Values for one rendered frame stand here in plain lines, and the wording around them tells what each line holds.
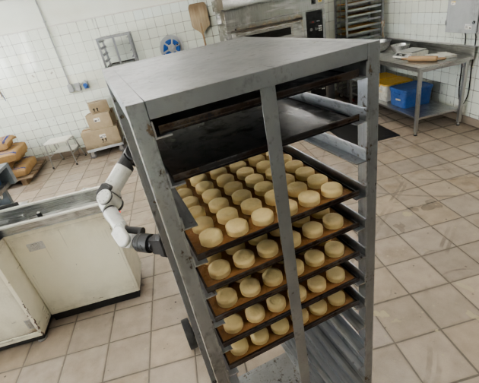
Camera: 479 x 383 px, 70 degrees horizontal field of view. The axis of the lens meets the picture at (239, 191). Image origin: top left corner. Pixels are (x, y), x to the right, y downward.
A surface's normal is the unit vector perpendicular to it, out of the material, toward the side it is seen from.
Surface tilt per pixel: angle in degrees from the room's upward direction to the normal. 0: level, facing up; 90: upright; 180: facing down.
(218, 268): 0
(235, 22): 90
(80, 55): 90
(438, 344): 0
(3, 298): 90
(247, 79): 90
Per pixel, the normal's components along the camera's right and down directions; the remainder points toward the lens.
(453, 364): -0.17, -0.86
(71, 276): 0.21, 0.44
